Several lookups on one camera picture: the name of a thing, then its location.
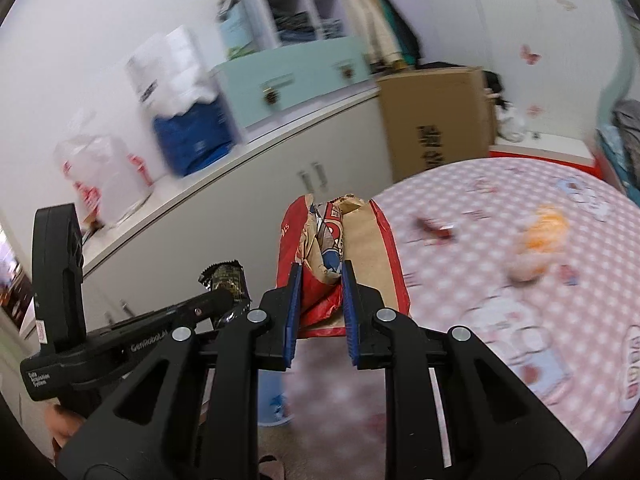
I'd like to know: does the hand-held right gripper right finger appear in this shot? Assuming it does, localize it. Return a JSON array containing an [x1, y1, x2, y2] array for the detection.
[[341, 260, 588, 480]]

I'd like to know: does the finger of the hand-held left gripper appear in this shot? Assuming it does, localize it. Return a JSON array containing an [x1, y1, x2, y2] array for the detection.
[[175, 289, 236, 329]]

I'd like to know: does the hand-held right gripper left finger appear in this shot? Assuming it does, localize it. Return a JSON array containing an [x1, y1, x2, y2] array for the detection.
[[55, 262, 303, 480]]

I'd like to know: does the dark snack wrapper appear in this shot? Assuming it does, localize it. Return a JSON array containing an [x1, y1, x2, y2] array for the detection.
[[200, 259, 252, 329]]

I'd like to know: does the red paper bag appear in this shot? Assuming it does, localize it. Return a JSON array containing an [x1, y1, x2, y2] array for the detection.
[[276, 195, 412, 339]]

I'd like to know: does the blue plastic bin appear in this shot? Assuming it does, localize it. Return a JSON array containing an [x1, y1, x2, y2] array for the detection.
[[257, 372, 296, 428]]

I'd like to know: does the red white snack packet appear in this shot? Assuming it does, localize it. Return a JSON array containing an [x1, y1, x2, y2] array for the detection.
[[300, 196, 364, 286]]

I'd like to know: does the person's left hand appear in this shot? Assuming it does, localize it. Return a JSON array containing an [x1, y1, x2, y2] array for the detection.
[[44, 404, 87, 461]]

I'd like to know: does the white low cabinet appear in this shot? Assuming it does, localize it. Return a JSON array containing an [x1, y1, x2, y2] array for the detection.
[[0, 82, 397, 361]]

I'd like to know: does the white plastic bag red print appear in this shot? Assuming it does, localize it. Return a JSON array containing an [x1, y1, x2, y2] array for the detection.
[[54, 110, 154, 227]]

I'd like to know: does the small red dark wrapper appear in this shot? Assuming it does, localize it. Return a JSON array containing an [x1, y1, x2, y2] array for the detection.
[[412, 217, 457, 242]]

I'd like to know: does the round table pink checked tablecloth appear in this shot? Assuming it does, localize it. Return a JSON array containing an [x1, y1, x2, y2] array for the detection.
[[257, 157, 640, 467]]

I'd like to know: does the pink slipper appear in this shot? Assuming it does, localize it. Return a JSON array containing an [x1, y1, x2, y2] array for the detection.
[[257, 455, 286, 480]]

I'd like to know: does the blue woven bag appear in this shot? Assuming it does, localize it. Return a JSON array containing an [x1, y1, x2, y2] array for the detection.
[[152, 95, 236, 179]]

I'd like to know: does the crumpled tan plastic wrapper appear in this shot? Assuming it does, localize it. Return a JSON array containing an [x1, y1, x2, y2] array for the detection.
[[507, 204, 572, 284]]

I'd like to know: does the large cardboard box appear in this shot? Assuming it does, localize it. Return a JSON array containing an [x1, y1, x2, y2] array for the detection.
[[376, 66, 497, 184]]

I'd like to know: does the white paper shopping bag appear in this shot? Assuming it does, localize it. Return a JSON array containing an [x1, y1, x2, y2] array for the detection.
[[125, 25, 222, 117]]

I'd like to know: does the teal two-drawer chest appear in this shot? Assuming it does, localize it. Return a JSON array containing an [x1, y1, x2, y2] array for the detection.
[[210, 35, 374, 132]]

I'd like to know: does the small white plastic bag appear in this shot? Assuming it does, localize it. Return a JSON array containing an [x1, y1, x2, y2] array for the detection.
[[495, 105, 527, 142]]

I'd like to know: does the red box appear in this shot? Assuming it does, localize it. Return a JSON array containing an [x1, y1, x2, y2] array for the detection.
[[487, 145, 609, 179]]

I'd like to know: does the white flat board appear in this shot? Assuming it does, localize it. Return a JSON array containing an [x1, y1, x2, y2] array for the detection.
[[490, 132, 594, 159]]

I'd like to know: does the black bag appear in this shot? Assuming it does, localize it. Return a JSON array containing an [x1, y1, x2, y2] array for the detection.
[[482, 71, 504, 99]]

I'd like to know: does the pale blue storage box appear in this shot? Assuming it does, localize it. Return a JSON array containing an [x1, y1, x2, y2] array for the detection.
[[220, 2, 252, 52]]

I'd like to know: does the dark hanging jacket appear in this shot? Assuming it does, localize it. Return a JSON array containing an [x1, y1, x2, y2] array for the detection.
[[375, 0, 424, 67]]

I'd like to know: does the blue candy print bed sheet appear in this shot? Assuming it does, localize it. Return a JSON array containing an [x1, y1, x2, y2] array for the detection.
[[597, 129, 640, 197]]

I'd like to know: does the white wardrobe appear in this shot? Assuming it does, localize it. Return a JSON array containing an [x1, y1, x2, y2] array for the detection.
[[415, 0, 626, 136]]

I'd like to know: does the pale blue bunk bed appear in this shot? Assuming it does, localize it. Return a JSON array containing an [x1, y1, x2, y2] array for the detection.
[[595, 10, 640, 197]]

